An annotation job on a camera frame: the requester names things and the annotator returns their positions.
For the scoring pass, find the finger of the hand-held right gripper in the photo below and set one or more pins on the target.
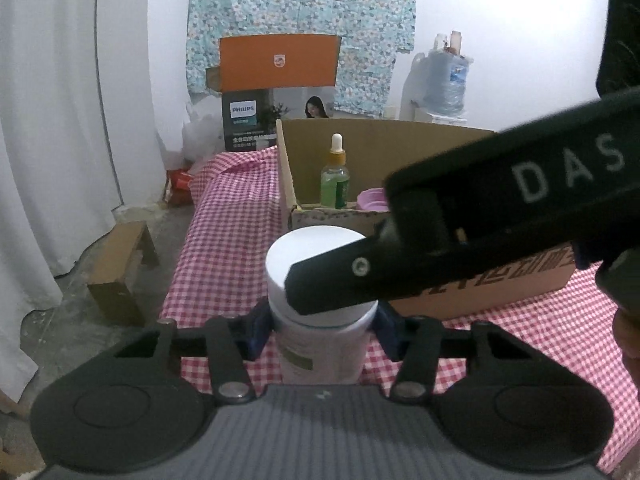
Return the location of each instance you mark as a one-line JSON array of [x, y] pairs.
[[330, 280]]

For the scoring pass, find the purple collapsible bowl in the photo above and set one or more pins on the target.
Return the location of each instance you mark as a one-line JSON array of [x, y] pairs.
[[372, 200]]

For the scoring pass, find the small pale bottle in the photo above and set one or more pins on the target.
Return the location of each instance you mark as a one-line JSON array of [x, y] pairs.
[[440, 44], [455, 42]]

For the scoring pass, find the large cardboard box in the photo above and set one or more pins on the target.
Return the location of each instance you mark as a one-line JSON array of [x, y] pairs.
[[425, 145]]

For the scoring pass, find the red snack packet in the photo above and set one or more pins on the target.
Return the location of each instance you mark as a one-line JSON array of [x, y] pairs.
[[180, 182]]

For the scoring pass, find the white supplement bottle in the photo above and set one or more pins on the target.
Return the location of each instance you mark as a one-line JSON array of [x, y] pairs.
[[310, 250]]

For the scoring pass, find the dark cloth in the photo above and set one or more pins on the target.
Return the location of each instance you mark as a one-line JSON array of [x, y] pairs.
[[620, 35]]

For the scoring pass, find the green dropper bottle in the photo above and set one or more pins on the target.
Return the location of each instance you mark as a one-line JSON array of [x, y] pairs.
[[335, 185]]

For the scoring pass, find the floral cloth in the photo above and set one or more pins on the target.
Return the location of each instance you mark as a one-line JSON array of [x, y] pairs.
[[300, 0]]

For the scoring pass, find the dark printed appliance box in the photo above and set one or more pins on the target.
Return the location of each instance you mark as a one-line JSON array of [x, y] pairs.
[[240, 125]]

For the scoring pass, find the small cardboard box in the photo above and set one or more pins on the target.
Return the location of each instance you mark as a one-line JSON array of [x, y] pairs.
[[120, 265]]

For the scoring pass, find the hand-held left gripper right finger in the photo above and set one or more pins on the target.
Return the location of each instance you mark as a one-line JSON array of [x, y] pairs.
[[387, 331]]

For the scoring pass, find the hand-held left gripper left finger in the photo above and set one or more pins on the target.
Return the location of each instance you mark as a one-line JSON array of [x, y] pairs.
[[257, 332]]

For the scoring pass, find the white plastic bag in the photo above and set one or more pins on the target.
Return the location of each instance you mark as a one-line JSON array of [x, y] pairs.
[[200, 135]]

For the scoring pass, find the person's right hand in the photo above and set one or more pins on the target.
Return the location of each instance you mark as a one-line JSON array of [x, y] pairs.
[[627, 335]]

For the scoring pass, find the orange box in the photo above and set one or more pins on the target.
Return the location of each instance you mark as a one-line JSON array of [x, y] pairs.
[[250, 65]]

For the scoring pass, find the white water dispenser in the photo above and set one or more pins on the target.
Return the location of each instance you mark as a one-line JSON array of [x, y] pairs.
[[440, 120]]

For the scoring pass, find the blue water jug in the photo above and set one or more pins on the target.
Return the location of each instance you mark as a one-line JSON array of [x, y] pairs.
[[447, 85]]

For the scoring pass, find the translucent plastic bag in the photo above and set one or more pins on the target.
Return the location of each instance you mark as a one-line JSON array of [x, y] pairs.
[[415, 85]]

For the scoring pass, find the white curtain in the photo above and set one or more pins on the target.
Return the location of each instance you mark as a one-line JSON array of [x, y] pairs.
[[50, 160]]

